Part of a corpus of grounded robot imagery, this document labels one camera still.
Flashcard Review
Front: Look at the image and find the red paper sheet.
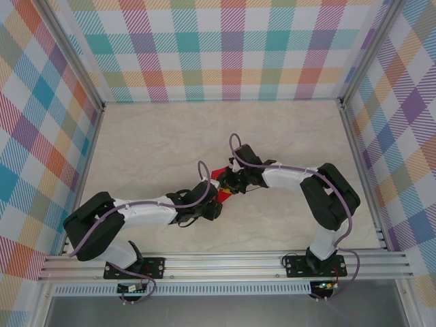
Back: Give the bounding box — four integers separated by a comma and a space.
211, 166, 236, 204

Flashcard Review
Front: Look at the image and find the black circuit board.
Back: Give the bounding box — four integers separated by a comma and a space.
116, 283, 148, 294

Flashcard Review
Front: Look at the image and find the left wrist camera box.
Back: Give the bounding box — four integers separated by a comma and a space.
185, 180, 219, 205

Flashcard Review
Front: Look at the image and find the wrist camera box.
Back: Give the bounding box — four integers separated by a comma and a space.
185, 180, 219, 205
228, 144, 262, 171

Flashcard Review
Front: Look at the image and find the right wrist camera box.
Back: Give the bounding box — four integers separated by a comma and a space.
228, 144, 262, 171

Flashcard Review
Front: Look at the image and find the aluminium frame beam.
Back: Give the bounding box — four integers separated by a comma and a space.
37, 251, 415, 282

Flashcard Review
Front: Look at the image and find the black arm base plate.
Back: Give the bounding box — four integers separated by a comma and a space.
104, 258, 166, 280
285, 255, 348, 279

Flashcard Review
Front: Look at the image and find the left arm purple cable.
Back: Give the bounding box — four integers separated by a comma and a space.
69, 160, 211, 305

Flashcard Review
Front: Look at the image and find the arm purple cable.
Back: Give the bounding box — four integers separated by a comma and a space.
228, 132, 361, 302
69, 160, 211, 305

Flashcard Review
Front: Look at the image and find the slotted white cable duct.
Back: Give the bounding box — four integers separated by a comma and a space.
53, 285, 313, 296

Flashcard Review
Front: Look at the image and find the thin black wire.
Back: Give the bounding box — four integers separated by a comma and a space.
281, 247, 309, 270

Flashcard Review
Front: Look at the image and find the aluminium table edge rail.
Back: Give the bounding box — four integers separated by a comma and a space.
335, 97, 391, 252

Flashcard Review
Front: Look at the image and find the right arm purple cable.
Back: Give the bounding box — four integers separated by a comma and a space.
228, 132, 361, 302

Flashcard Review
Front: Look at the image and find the aluminium frame post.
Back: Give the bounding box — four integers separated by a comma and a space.
35, 0, 106, 113
335, 0, 405, 110

